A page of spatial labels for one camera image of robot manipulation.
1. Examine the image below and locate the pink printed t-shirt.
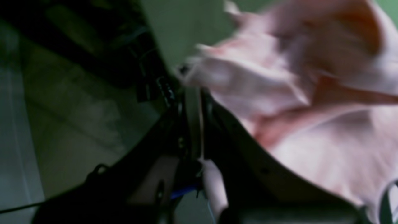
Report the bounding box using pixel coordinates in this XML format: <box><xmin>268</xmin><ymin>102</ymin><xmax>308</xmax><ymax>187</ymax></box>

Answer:
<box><xmin>176</xmin><ymin>0</ymin><xmax>397</xmax><ymax>224</ymax></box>

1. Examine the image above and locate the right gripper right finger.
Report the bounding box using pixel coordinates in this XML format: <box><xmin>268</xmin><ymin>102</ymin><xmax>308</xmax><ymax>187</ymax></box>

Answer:
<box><xmin>201</xmin><ymin>90</ymin><xmax>367</xmax><ymax>224</ymax></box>

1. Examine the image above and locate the green table cloth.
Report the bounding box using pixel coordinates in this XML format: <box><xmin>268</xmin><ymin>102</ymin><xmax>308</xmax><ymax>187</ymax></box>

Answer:
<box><xmin>141</xmin><ymin>0</ymin><xmax>397</xmax><ymax>68</ymax></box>

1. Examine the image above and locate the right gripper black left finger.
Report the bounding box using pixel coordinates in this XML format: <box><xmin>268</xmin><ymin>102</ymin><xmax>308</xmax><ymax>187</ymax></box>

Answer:
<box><xmin>32</xmin><ymin>88</ymin><xmax>202</xmax><ymax>224</ymax></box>

